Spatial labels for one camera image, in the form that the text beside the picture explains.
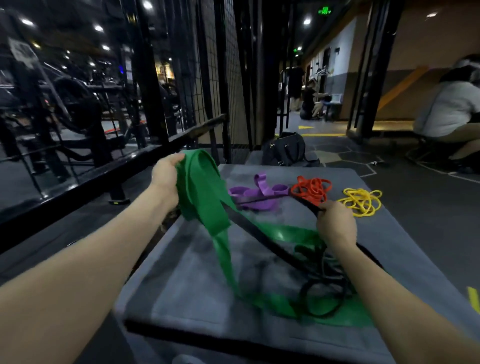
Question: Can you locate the person's right hand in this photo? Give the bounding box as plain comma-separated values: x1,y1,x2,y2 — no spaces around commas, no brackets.
316,200,358,251

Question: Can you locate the person's left hand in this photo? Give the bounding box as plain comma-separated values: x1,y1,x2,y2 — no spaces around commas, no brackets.
149,152,186,214

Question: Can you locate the person's left forearm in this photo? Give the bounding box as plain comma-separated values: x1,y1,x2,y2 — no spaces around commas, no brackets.
0,184,174,364

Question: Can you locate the red resistance band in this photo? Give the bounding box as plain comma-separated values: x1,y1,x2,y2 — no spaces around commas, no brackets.
290,175,333,206

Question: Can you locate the green resistance band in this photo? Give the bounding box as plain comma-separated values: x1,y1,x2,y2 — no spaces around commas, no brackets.
175,149,376,328

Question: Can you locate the black handbag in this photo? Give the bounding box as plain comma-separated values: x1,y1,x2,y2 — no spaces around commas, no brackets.
261,131,321,168

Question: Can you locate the black resistance band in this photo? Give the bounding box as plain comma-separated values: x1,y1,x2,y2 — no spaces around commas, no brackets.
224,193,384,319

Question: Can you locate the grey padded platform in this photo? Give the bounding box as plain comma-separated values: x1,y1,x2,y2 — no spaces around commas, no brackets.
113,163,480,364

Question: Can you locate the purple resistance band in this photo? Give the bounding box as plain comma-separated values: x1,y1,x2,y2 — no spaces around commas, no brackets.
228,173,290,212

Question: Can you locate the black metal door frame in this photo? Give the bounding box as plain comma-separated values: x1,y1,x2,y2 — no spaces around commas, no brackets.
347,0,406,139

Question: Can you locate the black gym machine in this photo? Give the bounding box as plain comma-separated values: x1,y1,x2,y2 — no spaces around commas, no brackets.
0,37,151,196

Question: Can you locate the black metal railing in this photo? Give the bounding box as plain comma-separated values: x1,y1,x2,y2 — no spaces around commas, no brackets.
0,113,232,256

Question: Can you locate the black wire mesh partition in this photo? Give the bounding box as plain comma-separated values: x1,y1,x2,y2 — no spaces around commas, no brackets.
165,0,259,151

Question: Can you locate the yellow resistance band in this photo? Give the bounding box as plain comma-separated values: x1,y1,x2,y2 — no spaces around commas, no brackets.
337,188,383,218

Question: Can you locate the person's right forearm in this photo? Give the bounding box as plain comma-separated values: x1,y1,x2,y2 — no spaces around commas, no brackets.
329,240,480,364

